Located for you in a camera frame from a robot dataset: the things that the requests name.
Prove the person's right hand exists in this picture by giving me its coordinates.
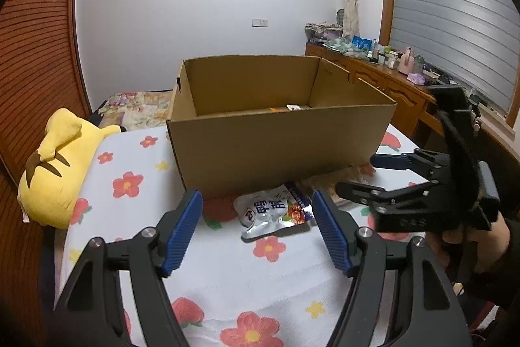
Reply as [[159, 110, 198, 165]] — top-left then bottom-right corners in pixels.
[[426, 213, 510, 272]]

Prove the white blue snack bag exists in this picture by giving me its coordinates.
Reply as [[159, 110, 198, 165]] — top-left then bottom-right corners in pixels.
[[233, 181, 314, 241]]

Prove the white wall switch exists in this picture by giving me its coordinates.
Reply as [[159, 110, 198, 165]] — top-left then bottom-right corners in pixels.
[[251, 19, 269, 28]]

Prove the silver pouch snack packet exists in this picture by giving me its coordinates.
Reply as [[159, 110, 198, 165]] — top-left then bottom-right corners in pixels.
[[268, 104, 310, 112]]

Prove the yellow plush toy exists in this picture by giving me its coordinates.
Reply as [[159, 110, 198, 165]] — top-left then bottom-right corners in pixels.
[[17, 108, 123, 229]]

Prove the floral quilt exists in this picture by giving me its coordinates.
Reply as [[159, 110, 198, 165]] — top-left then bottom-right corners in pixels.
[[96, 91, 173, 131]]

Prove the brown cardboard box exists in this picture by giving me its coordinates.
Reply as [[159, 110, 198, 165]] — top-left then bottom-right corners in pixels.
[[167, 56, 397, 198]]

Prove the grey window blind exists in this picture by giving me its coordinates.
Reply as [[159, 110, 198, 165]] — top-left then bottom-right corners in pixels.
[[390, 0, 519, 112]]

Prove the clear wrapped cracker pack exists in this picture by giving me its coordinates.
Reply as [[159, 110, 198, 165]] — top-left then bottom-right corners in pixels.
[[297, 167, 369, 207]]

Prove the brown louvered wardrobe door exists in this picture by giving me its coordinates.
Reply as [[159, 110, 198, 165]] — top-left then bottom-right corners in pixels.
[[1, 0, 91, 186]]

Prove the wooden sideboard cabinet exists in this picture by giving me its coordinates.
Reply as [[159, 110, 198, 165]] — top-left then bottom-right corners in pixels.
[[305, 42, 443, 138]]

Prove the pink kettle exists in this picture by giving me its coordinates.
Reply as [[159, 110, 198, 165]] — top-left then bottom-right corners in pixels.
[[397, 47, 414, 76]]

